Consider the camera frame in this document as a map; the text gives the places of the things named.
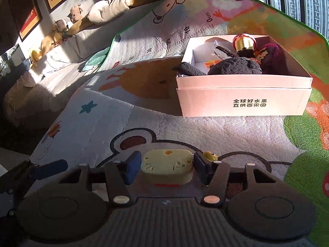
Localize beige plush toy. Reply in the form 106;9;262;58
69;3;84;22

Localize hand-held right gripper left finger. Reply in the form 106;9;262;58
58;150;142;207

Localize small yellow toy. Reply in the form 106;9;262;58
203;151;219;163

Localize plush toy with teal scarf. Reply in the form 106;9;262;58
54;19;69;33

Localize tan long plush toy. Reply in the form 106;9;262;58
41;28;68;55

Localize dark side table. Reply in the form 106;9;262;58
0;43;31;70

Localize cream pillow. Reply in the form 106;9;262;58
87;0;130;26

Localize pale plastic toy block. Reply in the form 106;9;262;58
140;148;194;186

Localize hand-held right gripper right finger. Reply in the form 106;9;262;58
193;151;278;207

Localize cartoon girl doll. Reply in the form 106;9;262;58
253;42;283;74

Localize light grey sofa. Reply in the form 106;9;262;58
2;5;155;124

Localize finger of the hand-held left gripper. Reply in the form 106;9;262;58
32;159;69;181

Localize yellow plush toy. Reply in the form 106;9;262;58
29;49;43;62

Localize clear plastic piece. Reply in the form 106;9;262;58
212;40;228;57

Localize apartment buildings outside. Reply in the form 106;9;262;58
267;0;329;35

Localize printed cartoon play mat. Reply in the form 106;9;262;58
30;0;329;247

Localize red and gold toy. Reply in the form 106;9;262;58
232;33;258;57

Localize pink cardboard box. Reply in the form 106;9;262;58
176;34;314;118

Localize black plush toy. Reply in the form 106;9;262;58
172;45;263;77

